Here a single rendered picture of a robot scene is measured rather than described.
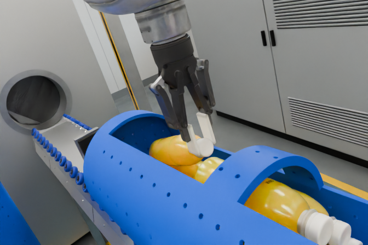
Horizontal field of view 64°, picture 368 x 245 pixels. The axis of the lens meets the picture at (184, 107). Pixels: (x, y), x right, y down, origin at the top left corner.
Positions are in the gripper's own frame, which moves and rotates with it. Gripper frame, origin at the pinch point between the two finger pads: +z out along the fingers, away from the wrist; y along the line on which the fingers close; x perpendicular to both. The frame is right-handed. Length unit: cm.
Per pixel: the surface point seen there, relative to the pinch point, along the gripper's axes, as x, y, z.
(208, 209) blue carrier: 17.8, 13.9, -0.5
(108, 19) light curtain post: -77, -25, -24
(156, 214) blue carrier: 8.2, 17.5, 2.8
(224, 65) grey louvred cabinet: -162, -160, 53
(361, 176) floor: -33, -138, 121
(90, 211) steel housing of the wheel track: -51, 19, 33
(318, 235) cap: 29.0, 7.0, 3.3
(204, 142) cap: 0.9, -0.2, 1.9
